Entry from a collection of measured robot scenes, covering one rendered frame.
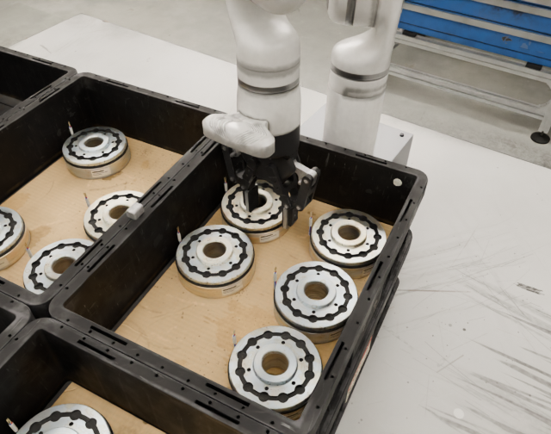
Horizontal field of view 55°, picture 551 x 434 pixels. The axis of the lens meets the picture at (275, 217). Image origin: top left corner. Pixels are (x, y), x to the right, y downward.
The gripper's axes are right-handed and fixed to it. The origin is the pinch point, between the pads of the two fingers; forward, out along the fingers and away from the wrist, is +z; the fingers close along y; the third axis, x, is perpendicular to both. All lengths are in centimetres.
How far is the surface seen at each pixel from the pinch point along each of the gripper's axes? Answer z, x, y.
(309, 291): 3.8, 6.7, -10.5
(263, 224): 2.0, 1.3, 0.1
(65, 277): -4.3, 25.8, 9.3
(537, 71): 51, -179, -9
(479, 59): 53, -180, 14
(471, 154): 16, -53, -15
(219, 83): 15, -46, 47
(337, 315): 2.5, 8.9, -15.7
